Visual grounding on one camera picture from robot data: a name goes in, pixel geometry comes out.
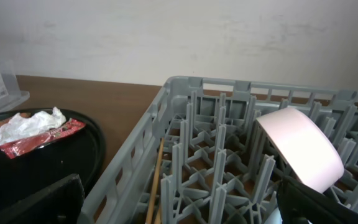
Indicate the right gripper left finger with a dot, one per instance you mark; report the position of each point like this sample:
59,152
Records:
60,202

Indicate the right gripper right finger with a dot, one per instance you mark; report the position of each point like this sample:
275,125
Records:
299,203

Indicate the light blue cup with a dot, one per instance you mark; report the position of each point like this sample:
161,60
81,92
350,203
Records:
274,218

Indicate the pink bowl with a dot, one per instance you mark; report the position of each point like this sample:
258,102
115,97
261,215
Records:
304,147

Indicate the wooden chopstick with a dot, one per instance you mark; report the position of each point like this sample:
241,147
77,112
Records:
153,193
158,219

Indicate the grey dishwasher rack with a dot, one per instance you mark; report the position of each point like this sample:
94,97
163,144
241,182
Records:
218,165

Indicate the round black tray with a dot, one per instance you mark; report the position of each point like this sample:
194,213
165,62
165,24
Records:
81,153

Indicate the red snack wrapper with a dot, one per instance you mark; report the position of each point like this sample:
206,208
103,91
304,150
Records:
22,146

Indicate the crumpled white napkin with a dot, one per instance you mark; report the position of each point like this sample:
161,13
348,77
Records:
19,127

